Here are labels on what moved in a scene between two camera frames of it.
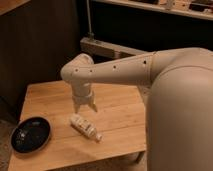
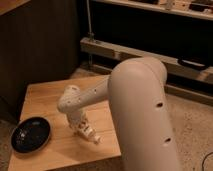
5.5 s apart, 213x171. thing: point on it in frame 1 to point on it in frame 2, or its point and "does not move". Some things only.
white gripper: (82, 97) to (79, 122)
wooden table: (120, 119) does not move
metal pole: (90, 33) does not move
